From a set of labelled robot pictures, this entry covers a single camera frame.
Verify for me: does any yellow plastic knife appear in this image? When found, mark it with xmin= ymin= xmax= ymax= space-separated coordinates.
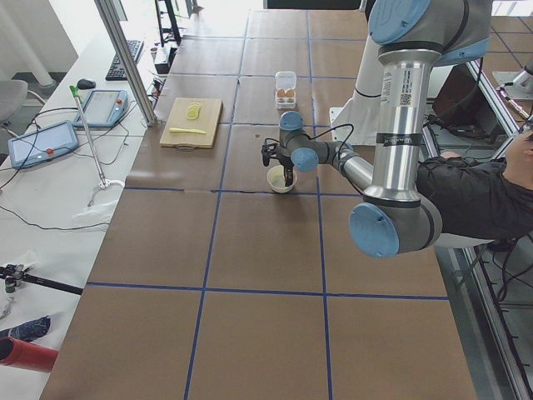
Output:
xmin=169 ymin=127 xmax=207 ymax=135

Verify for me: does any black computer mouse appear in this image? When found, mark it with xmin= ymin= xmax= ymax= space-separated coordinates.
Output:
xmin=77 ymin=78 xmax=97 ymax=90

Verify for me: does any red cylinder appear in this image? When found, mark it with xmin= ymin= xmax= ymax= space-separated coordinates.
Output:
xmin=1 ymin=337 xmax=58 ymax=373

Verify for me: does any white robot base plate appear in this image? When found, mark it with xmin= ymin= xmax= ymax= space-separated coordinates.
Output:
xmin=329 ymin=107 xmax=380 ymax=147

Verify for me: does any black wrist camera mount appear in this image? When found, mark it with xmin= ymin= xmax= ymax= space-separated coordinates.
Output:
xmin=261 ymin=138 xmax=279 ymax=167

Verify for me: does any black tripod rod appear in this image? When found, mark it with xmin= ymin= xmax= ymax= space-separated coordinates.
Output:
xmin=0 ymin=264 xmax=83 ymax=295

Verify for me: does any green tipped reacher stick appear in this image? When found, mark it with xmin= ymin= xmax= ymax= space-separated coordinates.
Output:
xmin=69 ymin=85 xmax=125 ymax=207

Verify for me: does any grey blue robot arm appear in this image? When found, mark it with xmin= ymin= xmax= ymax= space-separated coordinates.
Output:
xmin=262 ymin=1 xmax=492 ymax=258

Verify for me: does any aluminium frame post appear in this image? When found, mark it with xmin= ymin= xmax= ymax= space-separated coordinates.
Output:
xmin=94 ymin=0 xmax=157 ymax=127

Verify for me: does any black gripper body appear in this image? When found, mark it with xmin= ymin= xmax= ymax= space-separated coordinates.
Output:
xmin=279 ymin=156 xmax=294 ymax=171

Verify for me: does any blue patterned cloth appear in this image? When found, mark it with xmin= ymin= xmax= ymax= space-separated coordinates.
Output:
xmin=1 ymin=316 xmax=51 ymax=342

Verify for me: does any far teach pendant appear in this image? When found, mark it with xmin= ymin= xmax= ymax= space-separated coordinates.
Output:
xmin=76 ymin=89 xmax=128 ymax=129

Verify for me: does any teach pendant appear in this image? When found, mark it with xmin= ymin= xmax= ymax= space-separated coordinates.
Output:
xmin=7 ymin=121 xmax=79 ymax=169
xmin=76 ymin=89 xmax=128 ymax=129

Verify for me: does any front lemon slice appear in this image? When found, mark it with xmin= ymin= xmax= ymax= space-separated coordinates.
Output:
xmin=187 ymin=109 xmax=199 ymax=120

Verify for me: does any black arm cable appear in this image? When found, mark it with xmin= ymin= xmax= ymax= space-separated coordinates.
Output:
xmin=266 ymin=123 xmax=356 ymax=155

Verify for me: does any wooden cutting board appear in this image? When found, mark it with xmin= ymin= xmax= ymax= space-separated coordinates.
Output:
xmin=159 ymin=97 xmax=222 ymax=148

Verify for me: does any person in black jacket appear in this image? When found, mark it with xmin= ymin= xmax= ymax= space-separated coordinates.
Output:
xmin=416 ymin=132 xmax=532 ymax=239

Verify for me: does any white paper bowl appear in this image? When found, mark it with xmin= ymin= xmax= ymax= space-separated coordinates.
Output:
xmin=266 ymin=165 xmax=297 ymax=193

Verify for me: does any near teach pendant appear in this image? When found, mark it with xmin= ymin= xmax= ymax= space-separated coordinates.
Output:
xmin=7 ymin=121 xmax=79 ymax=169

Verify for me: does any clear plastic egg box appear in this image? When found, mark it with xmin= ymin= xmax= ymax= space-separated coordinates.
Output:
xmin=275 ymin=71 xmax=297 ymax=109

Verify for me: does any black keyboard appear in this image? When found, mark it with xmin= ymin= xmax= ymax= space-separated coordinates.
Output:
xmin=104 ymin=39 xmax=145 ymax=82

